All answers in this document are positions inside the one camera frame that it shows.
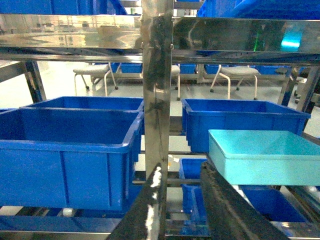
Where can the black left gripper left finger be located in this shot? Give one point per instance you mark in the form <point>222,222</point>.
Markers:
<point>143,220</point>

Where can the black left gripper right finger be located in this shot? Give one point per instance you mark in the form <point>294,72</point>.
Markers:
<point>229,216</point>

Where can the teal plastic tray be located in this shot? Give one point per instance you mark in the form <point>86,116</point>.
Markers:
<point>264,157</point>

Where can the lower blue bin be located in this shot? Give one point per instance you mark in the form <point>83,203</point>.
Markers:
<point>269,202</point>

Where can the blue bin behind tray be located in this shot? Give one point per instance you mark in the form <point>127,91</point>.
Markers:
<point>201,115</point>

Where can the front left blue bin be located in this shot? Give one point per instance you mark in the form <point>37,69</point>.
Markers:
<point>68,158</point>

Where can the rear left blue bin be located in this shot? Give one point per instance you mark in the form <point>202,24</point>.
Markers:
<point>93,102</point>

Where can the white stool right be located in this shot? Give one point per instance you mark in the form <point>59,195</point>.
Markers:
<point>241,73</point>

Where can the white stool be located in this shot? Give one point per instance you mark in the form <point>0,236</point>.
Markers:
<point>96,72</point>
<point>241,73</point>

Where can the white stool left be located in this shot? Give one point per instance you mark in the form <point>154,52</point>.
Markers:
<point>96,72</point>

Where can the steel shelf upright post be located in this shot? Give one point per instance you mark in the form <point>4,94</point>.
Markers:
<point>157,37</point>

